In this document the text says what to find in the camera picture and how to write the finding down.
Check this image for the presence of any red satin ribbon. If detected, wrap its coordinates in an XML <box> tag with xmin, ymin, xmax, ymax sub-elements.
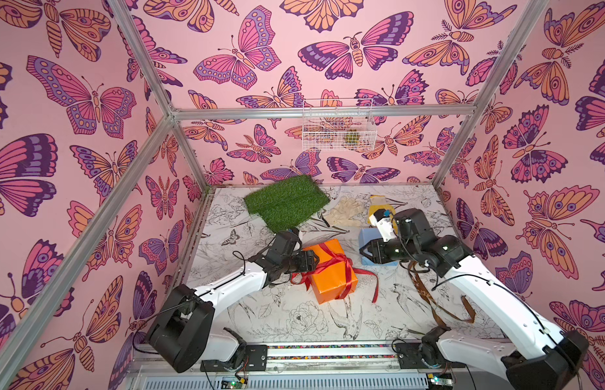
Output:
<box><xmin>290</xmin><ymin>240</ymin><xmax>380</xmax><ymax>304</ymax></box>

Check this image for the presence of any light blue gift box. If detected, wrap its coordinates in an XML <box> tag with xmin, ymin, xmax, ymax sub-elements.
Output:
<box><xmin>359</xmin><ymin>227</ymin><xmax>403</xmax><ymax>267</ymax></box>

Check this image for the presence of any brown satin ribbon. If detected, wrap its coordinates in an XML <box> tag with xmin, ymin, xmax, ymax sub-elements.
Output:
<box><xmin>406</xmin><ymin>262</ymin><xmax>476</xmax><ymax>328</ymax></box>

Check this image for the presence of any orange gift box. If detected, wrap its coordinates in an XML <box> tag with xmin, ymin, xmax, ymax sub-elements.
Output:
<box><xmin>302</xmin><ymin>238</ymin><xmax>359</xmax><ymax>306</ymax></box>

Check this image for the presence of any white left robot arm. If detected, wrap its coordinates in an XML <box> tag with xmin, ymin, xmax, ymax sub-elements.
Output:
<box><xmin>144</xmin><ymin>228</ymin><xmax>320</xmax><ymax>373</ymax></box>

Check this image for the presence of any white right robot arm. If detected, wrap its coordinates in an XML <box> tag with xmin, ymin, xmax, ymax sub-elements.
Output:
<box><xmin>360</xmin><ymin>208</ymin><xmax>588</xmax><ymax>389</ymax></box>

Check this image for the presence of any green artificial grass mat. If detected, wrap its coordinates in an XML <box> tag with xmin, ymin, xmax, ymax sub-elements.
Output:
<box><xmin>244</xmin><ymin>175</ymin><xmax>330</xmax><ymax>233</ymax></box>

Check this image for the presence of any yellow work glove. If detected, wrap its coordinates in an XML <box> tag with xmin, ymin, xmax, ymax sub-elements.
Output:
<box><xmin>368</xmin><ymin>195</ymin><xmax>395</xmax><ymax>217</ymax></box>

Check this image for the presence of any green object in basket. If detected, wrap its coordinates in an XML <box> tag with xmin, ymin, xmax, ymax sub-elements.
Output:
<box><xmin>343</xmin><ymin>131</ymin><xmax>360</xmax><ymax>148</ymax></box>

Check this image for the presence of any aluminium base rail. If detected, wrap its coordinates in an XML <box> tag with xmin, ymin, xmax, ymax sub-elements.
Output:
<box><xmin>121</xmin><ymin>341</ymin><xmax>510</xmax><ymax>389</ymax></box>

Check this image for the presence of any white wire basket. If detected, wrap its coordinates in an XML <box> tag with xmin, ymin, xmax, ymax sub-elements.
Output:
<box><xmin>300</xmin><ymin>106</ymin><xmax>377</xmax><ymax>153</ymax></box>

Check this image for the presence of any aluminium frame post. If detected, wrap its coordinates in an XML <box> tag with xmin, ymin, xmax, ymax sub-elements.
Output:
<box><xmin>109</xmin><ymin>1</ymin><xmax>209</xmax><ymax>193</ymax></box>

